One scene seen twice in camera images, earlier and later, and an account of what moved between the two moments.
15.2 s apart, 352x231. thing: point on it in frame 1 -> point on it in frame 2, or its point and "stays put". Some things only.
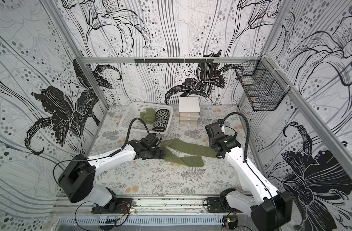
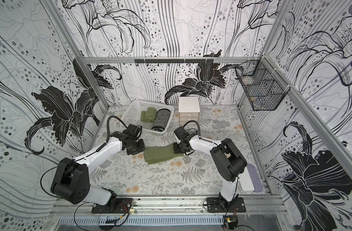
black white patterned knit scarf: [161, 121] stays put
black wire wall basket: [264, 87] stays put
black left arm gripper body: [154, 153] -> [135, 147]
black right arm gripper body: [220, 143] -> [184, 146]
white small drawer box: [189, 109] stays put
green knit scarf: [148, 116] stays put
